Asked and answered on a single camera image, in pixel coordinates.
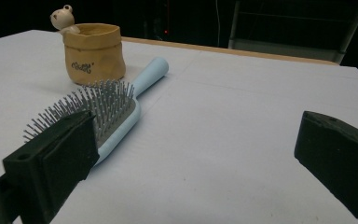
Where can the tan wooden board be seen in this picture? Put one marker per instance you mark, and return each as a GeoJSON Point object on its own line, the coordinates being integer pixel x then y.
{"type": "Point", "coordinates": [96, 53]}

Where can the light blue hairbrush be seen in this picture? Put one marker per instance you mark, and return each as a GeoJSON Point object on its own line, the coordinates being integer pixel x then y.
{"type": "Point", "coordinates": [149, 74]}

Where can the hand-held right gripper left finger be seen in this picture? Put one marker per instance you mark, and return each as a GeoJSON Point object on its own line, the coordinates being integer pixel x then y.
{"type": "Point", "coordinates": [52, 161]}

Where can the black equipment with red light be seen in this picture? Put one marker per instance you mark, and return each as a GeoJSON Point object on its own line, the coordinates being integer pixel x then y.
{"type": "Point", "coordinates": [166, 31]}

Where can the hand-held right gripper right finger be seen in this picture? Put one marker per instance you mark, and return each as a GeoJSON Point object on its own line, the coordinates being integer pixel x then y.
{"type": "Point", "coordinates": [338, 152]}

